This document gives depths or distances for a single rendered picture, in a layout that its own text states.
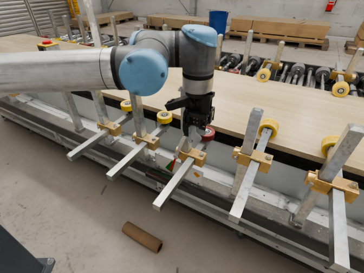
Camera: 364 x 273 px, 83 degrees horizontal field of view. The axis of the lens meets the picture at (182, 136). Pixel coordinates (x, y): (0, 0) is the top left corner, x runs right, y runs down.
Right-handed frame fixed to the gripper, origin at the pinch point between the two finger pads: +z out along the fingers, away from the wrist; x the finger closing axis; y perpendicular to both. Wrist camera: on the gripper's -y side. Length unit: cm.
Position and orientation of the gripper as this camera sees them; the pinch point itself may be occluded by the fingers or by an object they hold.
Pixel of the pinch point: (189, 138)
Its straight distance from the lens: 74.6
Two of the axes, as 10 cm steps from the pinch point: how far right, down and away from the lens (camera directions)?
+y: 8.7, 3.0, -3.8
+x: 4.9, -5.4, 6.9
